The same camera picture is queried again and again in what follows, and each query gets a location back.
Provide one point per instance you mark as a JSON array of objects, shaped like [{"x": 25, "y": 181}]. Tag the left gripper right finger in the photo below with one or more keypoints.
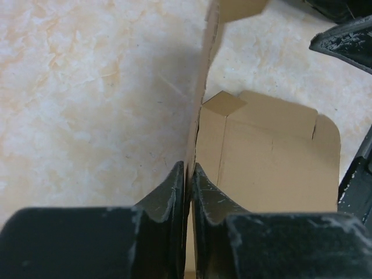
[{"x": 231, "y": 242}]

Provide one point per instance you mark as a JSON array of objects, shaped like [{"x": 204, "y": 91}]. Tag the cardboard box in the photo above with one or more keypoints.
[{"x": 266, "y": 154}]

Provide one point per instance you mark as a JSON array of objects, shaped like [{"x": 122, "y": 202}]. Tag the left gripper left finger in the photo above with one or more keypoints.
[{"x": 144, "y": 240}]

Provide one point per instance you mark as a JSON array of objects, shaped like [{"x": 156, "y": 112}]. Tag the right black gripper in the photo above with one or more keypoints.
[{"x": 355, "y": 189}]

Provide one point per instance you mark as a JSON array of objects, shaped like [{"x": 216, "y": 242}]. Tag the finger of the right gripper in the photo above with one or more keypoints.
[
  {"x": 341, "y": 11},
  {"x": 349, "y": 42}
]

